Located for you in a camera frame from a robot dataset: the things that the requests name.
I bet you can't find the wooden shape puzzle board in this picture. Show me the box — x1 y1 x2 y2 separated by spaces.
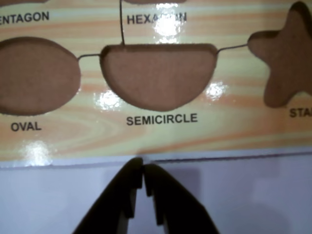
0 0 312 169

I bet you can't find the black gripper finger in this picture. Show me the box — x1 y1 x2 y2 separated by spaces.
72 157 144 234
143 163 220 234

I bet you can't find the white paper table cover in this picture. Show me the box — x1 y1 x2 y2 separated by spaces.
0 151 312 234

